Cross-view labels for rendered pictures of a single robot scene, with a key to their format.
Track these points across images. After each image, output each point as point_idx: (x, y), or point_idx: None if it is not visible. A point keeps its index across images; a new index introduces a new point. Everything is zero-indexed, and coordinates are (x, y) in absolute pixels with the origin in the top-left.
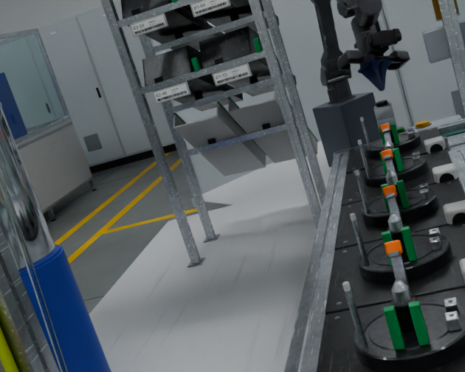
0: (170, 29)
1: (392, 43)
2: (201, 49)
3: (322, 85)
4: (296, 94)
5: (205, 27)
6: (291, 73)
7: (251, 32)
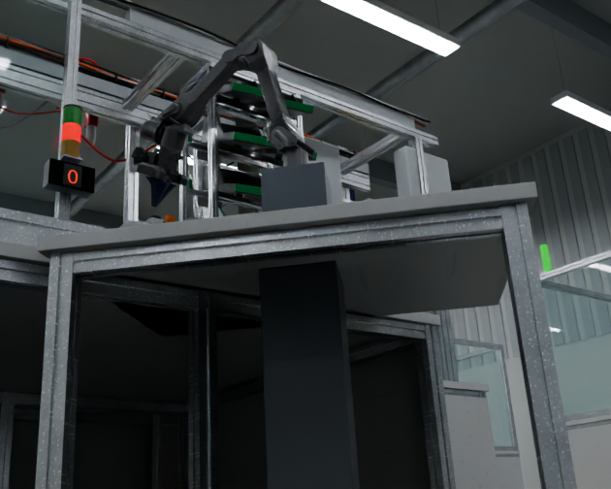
0: (273, 157)
1: (139, 163)
2: (241, 179)
3: (311, 158)
4: (209, 209)
5: (262, 151)
6: (209, 192)
7: (206, 169)
